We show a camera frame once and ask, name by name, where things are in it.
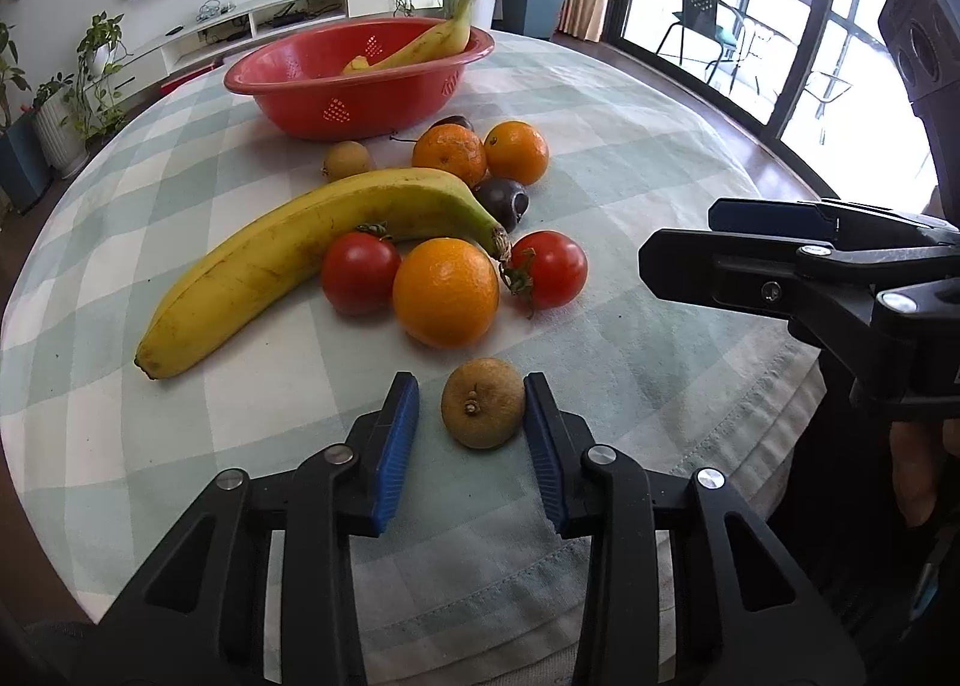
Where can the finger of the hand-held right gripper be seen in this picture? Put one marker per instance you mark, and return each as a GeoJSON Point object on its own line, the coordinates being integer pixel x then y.
{"type": "Point", "coordinates": [772, 215]}
{"type": "Point", "coordinates": [690, 266]}

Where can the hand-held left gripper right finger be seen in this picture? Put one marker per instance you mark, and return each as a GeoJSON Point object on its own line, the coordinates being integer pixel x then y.
{"type": "Point", "coordinates": [541, 446]}

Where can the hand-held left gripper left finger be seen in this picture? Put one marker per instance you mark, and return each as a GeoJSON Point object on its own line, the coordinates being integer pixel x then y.
{"type": "Point", "coordinates": [397, 446]}

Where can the brown round fruit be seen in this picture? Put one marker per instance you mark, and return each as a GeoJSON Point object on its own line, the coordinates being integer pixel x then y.
{"type": "Point", "coordinates": [482, 402]}
{"type": "Point", "coordinates": [347, 161]}

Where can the large yellow banana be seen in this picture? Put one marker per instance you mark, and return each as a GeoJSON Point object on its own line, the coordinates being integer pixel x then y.
{"type": "Point", "coordinates": [300, 243]}

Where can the bumpy orange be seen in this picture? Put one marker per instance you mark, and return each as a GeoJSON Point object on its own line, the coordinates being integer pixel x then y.
{"type": "Point", "coordinates": [450, 155]}

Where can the red plastic basin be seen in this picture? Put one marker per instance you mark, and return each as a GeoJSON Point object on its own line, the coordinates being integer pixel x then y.
{"type": "Point", "coordinates": [300, 97]}

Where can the person's right hand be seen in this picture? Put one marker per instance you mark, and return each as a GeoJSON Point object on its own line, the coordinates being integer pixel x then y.
{"type": "Point", "coordinates": [913, 468]}

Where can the green white checked tablecloth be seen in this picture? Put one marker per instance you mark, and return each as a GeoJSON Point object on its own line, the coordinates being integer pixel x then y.
{"type": "Point", "coordinates": [637, 153]}

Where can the red tomato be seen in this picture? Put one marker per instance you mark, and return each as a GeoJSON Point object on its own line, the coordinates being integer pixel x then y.
{"type": "Point", "coordinates": [360, 273]}
{"type": "Point", "coordinates": [553, 270]}

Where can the large smooth orange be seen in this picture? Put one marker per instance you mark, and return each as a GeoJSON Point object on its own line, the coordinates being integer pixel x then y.
{"type": "Point", "coordinates": [446, 292]}

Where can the dark purple passion fruit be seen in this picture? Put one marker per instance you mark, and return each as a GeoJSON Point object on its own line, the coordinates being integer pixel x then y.
{"type": "Point", "coordinates": [454, 124]}
{"type": "Point", "coordinates": [504, 200]}

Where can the small smooth orange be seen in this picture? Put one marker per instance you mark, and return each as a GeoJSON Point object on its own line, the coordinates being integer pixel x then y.
{"type": "Point", "coordinates": [516, 152]}

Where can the black metal chair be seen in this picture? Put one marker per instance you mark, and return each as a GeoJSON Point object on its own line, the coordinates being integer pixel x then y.
{"type": "Point", "coordinates": [701, 7]}

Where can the small yellow banana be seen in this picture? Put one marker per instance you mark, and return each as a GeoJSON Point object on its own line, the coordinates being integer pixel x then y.
{"type": "Point", "coordinates": [427, 44]}

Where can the red storage box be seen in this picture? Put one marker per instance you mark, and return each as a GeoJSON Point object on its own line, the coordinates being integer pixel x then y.
{"type": "Point", "coordinates": [187, 80]}

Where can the black set-top box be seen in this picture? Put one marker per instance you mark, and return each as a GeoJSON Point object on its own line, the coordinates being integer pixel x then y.
{"type": "Point", "coordinates": [289, 19]}

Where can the white television cabinet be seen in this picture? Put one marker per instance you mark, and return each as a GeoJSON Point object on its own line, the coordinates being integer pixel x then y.
{"type": "Point", "coordinates": [315, 7]}

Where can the plant in ribbed white pot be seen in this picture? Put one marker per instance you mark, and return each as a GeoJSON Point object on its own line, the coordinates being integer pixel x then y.
{"type": "Point", "coordinates": [60, 131]}

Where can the plant in dark blue pot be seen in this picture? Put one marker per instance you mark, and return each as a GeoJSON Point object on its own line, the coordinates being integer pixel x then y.
{"type": "Point", "coordinates": [19, 161]}

